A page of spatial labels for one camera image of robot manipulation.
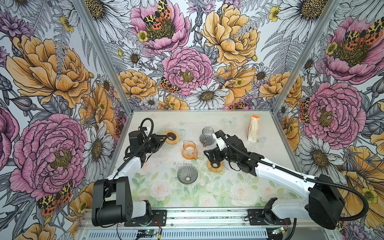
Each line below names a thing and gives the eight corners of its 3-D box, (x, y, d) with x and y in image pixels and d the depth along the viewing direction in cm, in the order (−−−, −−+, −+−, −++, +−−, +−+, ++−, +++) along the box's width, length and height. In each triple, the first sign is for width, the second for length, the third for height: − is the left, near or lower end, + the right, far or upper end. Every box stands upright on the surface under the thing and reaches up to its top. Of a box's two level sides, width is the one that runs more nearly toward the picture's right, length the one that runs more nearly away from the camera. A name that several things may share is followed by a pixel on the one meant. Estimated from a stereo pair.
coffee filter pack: (246, 140, 106) (251, 129, 97) (246, 126, 115) (251, 114, 106) (256, 142, 106) (261, 131, 96) (254, 127, 114) (260, 116, 105)
